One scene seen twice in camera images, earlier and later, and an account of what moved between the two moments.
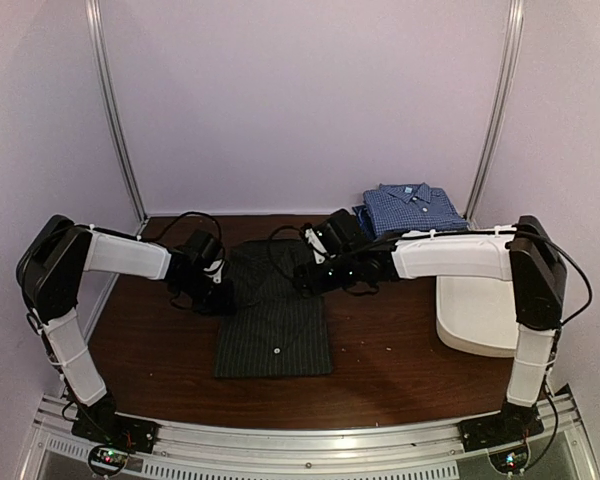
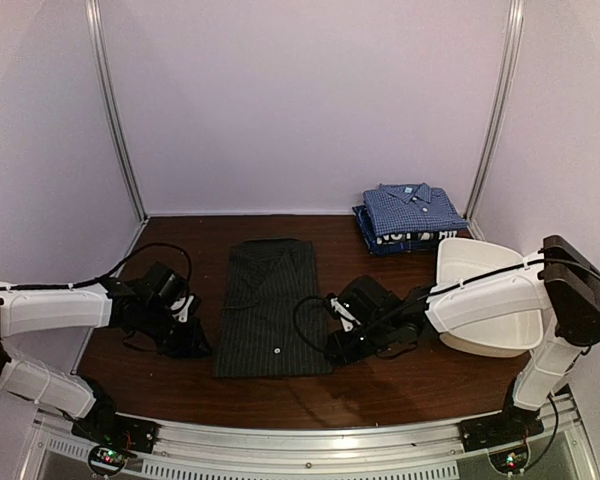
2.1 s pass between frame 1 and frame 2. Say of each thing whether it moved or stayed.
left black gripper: moved
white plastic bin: stayed
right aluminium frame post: stayed
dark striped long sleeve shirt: stayed
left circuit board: stayed
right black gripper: moved
